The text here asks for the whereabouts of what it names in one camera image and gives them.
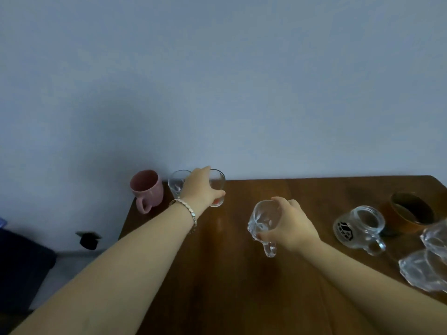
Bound silver link bracelet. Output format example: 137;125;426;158
169;199;198;235

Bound glass mug with black print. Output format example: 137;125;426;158
333;205;387;257

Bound person's left forearm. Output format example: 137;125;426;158
9;199;210;335

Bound clear drinking glass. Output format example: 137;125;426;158
168;170;191;199

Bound person's right forearm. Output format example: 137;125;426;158
297;238;447;335

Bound faceted clear glass mug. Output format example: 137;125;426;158
420;219;447;259
398;248;447;294

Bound dark blue furniture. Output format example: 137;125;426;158
0;228;57;315

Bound clear glass with red base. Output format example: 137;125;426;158
208;169;226;208

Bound pink ceramic mug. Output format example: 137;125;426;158
130;170;164;214

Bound small black object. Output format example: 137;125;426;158
75;231;102;251

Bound brown ceramic cup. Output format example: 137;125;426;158
382;191;437;236

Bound person's right hand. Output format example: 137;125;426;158
257;197;321;255

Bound person's left hand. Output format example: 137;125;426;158
179;166;226;216

